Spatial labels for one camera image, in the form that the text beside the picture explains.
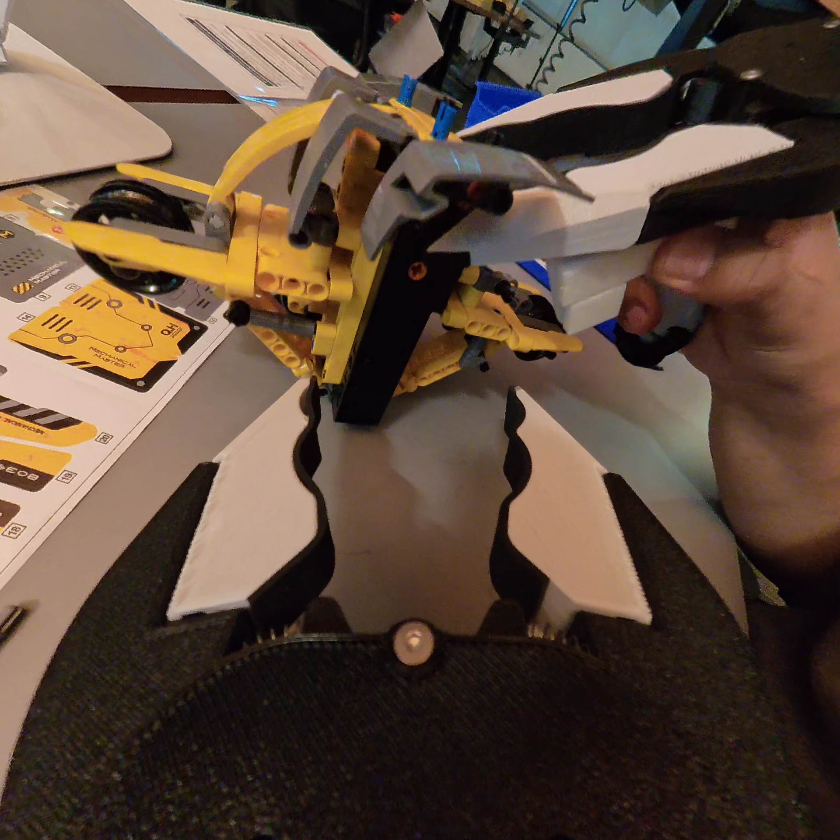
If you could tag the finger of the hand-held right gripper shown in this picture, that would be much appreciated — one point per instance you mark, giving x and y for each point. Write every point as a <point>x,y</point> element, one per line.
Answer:
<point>590,105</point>
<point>663,170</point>

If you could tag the yellow black sticker sheet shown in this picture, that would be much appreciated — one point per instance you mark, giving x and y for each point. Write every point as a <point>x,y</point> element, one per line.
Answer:
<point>92,354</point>

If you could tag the blank white card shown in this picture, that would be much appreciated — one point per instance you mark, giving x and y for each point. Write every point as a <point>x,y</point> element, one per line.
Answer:
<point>407,36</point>

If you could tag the white metal stand base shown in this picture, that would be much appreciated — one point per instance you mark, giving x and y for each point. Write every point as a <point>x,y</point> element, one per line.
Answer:
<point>65,111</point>

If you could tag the black metal frame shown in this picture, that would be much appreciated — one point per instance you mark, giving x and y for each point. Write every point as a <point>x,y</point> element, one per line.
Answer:
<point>682,26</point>

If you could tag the blue plastic bin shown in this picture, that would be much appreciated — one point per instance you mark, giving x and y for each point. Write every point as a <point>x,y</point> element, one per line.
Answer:
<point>502,102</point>

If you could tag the grey black pen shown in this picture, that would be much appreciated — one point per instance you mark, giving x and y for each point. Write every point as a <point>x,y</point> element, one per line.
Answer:
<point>10,623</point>

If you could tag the yellow grey brick toy model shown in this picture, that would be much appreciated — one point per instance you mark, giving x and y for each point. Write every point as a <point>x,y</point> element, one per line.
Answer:
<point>315,243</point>

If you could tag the person's right hand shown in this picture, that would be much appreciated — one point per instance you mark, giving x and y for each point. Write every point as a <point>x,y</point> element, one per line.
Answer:
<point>761,315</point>

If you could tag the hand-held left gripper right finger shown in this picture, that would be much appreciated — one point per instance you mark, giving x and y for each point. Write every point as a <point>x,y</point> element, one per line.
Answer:
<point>574,518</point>

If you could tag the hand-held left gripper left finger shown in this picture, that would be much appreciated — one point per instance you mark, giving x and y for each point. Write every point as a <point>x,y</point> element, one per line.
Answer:
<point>246,518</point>

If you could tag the person's right forearm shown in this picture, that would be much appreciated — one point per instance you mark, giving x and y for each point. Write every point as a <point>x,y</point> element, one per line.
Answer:
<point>781,485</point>

